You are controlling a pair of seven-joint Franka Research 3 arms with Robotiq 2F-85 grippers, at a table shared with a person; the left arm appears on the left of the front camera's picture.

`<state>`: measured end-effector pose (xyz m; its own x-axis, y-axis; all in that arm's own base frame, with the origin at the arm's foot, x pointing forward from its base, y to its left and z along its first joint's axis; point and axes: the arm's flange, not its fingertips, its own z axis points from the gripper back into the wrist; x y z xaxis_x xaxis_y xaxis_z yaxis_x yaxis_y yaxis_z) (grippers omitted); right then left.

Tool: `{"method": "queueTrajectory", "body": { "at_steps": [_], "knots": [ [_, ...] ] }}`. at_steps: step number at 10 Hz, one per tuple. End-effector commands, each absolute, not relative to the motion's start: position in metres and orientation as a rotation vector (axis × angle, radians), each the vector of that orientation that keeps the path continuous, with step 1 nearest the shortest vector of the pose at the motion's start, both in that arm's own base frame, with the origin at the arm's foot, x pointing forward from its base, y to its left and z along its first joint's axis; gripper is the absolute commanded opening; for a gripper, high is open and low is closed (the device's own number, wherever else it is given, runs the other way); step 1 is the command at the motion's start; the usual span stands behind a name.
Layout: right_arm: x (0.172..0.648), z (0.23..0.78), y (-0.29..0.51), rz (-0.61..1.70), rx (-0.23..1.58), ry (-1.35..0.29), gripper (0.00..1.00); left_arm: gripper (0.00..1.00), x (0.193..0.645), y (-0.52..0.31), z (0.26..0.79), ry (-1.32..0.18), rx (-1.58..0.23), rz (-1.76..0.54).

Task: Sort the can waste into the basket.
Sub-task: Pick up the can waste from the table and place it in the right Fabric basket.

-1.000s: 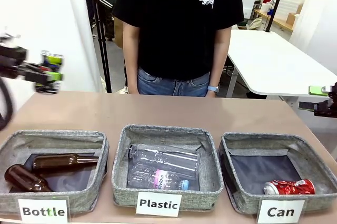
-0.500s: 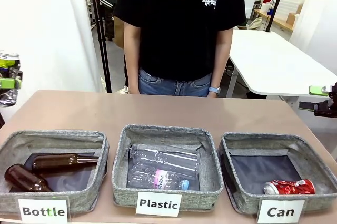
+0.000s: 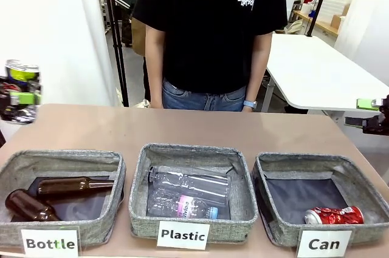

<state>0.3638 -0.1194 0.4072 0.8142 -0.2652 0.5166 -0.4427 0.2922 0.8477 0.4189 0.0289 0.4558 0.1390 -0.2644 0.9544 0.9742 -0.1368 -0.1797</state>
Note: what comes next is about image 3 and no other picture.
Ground grey fabric basket Bottle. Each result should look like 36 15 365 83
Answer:
0 149 127 248

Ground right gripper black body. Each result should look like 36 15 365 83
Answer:
363 95 389 136

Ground person in black t-shirt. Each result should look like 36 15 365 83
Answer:
132 0 288 95

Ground grey fabric basket Plastic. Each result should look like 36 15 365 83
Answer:
128 143 260 244

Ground person's right forearm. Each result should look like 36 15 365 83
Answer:
145 23 167 109

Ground bystander in dark clothes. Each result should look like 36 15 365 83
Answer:
110 0 147 47

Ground stack of white boxes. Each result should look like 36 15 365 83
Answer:
303 0 351 25

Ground white Bottle label card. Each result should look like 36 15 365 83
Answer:
20 228 81 258

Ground white upright board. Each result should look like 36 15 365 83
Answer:
284 0 301 22

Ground wooden workbench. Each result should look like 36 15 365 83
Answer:
292 10 340 38

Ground white table leg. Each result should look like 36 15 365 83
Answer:
260 73 277 114

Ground black slanted pole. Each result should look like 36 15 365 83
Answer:
306 0 336 38

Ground brown cardboard box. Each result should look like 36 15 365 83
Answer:
330 13 350 29

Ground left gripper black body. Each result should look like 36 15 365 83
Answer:
0 77 13 118

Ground white cloth bag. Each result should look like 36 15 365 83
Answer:
283 19 304 35

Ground crushed red soda can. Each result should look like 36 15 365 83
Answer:
305 206 365 225

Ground brown glass bottle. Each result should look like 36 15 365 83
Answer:
36 177 116 196
4 188 60 222

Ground black tripod stand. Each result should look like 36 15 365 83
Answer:
100 0 130 108

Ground grey fabric basket Can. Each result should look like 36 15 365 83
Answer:
252 152 381 248

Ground white Can label card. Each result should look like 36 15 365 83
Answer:
297 229 353 258

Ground person's left forearm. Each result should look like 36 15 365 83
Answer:
243 32 273 112

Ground plastic bottle pink label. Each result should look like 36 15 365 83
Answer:
146 191 220 220

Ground blue jeans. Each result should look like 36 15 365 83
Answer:
161 78 247 112

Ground white table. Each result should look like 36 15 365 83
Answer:
263 33 389 112

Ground white Plastic label card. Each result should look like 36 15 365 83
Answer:
156 220 211 251

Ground brown paper bag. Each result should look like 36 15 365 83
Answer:
131 17 147 58

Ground clear plastic bottle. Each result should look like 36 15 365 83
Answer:
147 166 232 203

